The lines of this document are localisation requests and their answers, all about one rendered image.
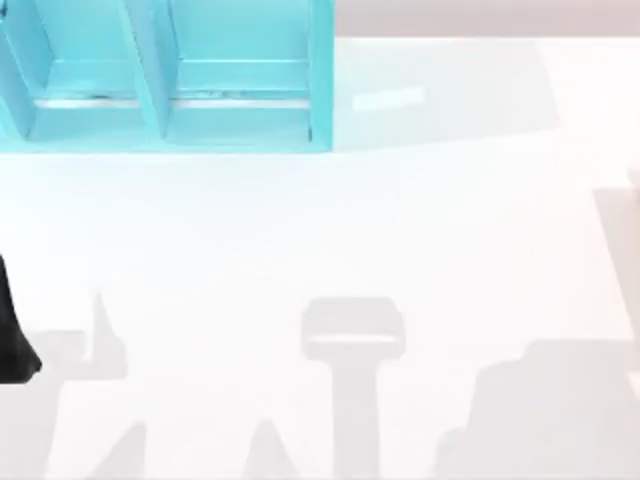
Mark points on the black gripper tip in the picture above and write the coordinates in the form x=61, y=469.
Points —
x=12, y=345

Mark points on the light blue rack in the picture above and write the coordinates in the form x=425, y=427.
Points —
x=240, y=75

